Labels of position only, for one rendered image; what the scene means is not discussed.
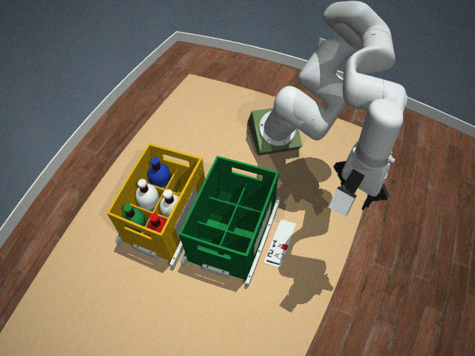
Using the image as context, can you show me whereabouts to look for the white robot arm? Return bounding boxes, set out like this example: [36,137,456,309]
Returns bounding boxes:
[259,1,407,217]

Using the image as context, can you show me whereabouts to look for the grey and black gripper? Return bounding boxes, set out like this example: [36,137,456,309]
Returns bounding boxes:
[333,142,390,211]

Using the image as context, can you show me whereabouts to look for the yellow crate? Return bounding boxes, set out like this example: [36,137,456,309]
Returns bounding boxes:
[107,143,205,261]

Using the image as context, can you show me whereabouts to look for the blue bottle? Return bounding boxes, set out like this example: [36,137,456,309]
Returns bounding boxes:
[148,157,171,189]

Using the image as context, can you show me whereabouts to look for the red bottle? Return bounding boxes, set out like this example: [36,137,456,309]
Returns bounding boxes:
[146,213,167,232]

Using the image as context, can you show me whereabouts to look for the white paper pick list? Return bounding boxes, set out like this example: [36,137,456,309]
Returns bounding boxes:
[263,220,296,268]

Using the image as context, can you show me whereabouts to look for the white bottle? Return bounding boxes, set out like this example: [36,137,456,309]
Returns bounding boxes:
[135,179,160,212]

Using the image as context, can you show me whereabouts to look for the green plastic bottle crate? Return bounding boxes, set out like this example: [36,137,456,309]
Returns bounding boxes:
[179,156,279,280]

